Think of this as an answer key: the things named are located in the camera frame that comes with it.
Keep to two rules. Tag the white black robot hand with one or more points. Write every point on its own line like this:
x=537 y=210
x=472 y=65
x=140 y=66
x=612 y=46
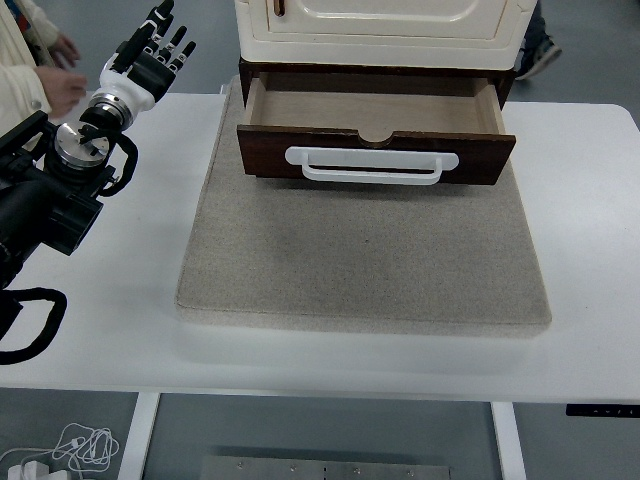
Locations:
x=127 y=87

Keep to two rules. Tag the dark brown wooden drawer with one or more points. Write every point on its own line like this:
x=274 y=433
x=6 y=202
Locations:
x=370 y=107

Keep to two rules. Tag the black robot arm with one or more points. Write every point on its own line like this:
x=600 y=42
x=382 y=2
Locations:
x=30 y=210

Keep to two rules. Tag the person's hand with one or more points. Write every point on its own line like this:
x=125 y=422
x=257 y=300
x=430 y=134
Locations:
x=65 y=50
x=62 y=92

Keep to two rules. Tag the person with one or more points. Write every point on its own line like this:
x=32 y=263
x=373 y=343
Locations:
x=15 y=60

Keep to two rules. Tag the grey square mat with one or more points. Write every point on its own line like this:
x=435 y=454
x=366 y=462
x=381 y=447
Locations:
x=360 y=250

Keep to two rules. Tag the white table leg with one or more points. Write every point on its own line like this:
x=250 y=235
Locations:
x=507 y=440
x=140 y=435

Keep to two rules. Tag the white charger adapter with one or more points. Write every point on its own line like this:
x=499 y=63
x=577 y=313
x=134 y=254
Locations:
x=32 y=470

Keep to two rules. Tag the person's leg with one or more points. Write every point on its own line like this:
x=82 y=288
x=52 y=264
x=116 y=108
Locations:
x=537 y=52

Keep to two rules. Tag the black table control panel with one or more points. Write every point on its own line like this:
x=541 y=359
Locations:
x=600 y=410

